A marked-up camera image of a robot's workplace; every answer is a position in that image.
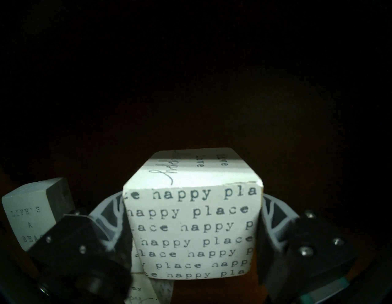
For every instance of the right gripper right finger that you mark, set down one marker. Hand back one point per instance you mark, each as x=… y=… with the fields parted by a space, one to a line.
x=300 y=263

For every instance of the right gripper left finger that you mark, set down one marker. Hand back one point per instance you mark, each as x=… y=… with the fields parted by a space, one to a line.
x=76 y=242

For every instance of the grey cube life's a beach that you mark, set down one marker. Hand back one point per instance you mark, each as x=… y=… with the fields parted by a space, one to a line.
x=33 y=211

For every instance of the white cube happy place print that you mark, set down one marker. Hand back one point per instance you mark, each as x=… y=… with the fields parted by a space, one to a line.
x=196 y=220

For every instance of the white cube my happy place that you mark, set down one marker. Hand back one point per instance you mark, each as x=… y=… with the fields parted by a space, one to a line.
x=144 y=294

